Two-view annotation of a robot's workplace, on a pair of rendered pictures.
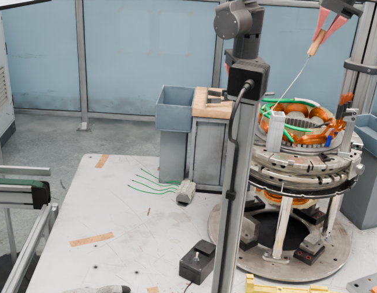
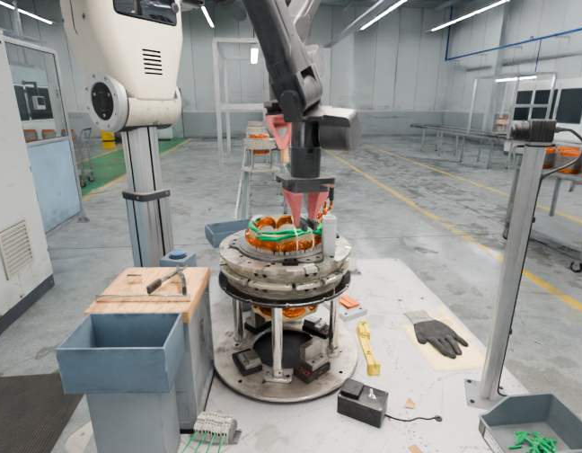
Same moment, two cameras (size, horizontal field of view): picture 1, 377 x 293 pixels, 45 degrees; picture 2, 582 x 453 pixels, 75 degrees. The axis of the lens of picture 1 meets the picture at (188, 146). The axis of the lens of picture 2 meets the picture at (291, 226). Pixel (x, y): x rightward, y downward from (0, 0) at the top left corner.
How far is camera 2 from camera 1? 122 cm
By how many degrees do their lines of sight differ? 85
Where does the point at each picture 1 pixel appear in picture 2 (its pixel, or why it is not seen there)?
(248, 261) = (344, 367)
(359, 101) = (167, 226)
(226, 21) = (356, 130)
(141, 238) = not seen: outside the picture
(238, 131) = (537, 170)
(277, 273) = (352, 349)
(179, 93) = (78, 341)
